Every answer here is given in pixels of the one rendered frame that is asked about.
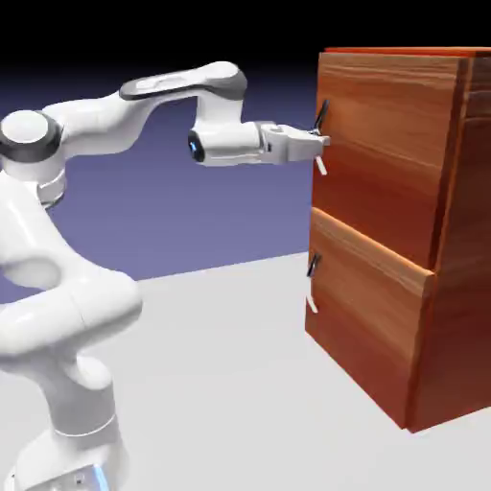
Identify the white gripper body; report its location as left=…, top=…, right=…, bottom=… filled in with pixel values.
left=274, top=124, right=324, bottom=163

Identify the long curved metal handle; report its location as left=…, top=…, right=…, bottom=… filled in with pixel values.
left=312, top=99, right=331, bottom=176

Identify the large wooden cabinet door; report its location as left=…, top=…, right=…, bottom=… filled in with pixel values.
left=312, top=52, right=470, bottom=272

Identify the small wooden cabinet door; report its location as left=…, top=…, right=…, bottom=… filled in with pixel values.
left=304, top=207, right=436, bottom=431

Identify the wooden cabinet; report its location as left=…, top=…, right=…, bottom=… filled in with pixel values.
left=304, top=46, right=491, bottom=434

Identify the short curved metal handle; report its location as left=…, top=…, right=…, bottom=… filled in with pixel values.
left=305, top=252, right=322, bottom=315

